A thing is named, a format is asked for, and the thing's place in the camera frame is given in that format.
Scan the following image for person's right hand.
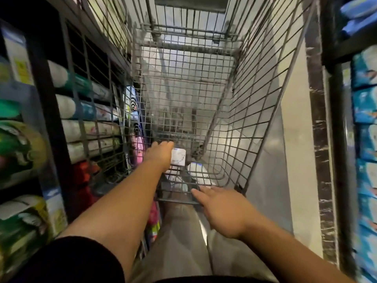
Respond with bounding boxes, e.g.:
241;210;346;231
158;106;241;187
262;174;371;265
191;186;260;241

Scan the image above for row of red tubes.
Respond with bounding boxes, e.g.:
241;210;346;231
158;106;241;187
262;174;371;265
73;161;110;213

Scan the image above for row of blue white tubes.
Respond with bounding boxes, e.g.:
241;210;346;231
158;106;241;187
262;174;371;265
47;59;124;165

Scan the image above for person's left forearm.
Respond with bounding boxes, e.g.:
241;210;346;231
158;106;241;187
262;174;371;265
56;162;172;283

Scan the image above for person's right forearm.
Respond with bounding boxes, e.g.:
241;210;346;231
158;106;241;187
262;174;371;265
242;212;354;283

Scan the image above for person's left hand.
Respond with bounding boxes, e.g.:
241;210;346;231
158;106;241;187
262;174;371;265
144;140;176;172

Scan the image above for white yellow price label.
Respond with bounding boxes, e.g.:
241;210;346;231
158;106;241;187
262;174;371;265
5;28;35;86
44;191;69;236

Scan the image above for stack of blue packs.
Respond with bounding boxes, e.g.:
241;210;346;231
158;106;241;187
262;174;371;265
340;0;377;283

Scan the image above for wire basket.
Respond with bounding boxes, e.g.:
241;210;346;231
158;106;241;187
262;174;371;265
79;0;316;204

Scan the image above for colourful hanging packets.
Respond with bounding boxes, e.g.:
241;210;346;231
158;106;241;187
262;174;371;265
123;85;148;169

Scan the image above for white blue print soap box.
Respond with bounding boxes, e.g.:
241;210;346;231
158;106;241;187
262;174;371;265
171;148;187;167

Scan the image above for white plastic packet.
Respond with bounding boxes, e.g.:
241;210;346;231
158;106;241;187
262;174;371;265
187;161;220;187

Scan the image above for person's beige trousers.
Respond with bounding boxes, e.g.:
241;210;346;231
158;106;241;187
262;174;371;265
130;197;278;283

